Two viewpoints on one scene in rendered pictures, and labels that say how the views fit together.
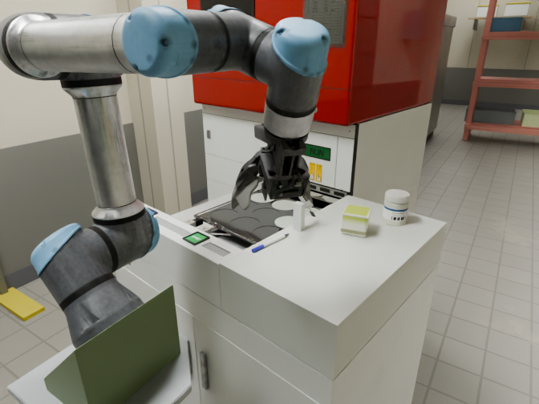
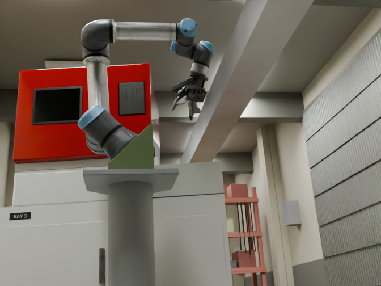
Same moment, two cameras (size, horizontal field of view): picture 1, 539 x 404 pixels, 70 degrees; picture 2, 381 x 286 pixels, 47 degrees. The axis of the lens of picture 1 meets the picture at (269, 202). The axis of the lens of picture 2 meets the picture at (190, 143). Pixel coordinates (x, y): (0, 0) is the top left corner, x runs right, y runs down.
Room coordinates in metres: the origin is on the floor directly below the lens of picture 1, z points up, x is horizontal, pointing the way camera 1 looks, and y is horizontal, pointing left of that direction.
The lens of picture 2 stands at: (-0.69, 1.22, 0.38)
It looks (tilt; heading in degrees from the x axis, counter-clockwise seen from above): 20 degrees up; 317
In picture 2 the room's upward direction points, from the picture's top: 4 degrees counter-clockwise
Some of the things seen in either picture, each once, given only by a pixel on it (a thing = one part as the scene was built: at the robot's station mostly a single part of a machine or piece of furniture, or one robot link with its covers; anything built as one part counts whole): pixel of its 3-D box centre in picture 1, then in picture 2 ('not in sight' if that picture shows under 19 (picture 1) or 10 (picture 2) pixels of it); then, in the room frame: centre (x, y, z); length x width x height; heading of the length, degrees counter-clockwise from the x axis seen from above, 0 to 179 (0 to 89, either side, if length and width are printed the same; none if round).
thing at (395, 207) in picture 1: (395, 207); not in sight; (1.07, -0.39, 1.01); 0.07 x 0.07 x 0.10
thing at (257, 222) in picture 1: (265, 214); not in sight; (1.28, 0.01, 0.90); 0.34 x 0.34 x 0.01; 48
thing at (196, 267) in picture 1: (172, 246); (81, 188); (1.05, 0.30, 0.89); 0.55 x 0.09 x 0.14; 48
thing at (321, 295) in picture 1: (342, 263); (183, 195); (0.95, -0.21, 0.89); 0.62 x 0.35 x 0.14; 138
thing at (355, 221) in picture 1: (356, 220); not in sight; (1.01, -0.25, 1.00); 0.07 x 0.07 x 0.07; 68
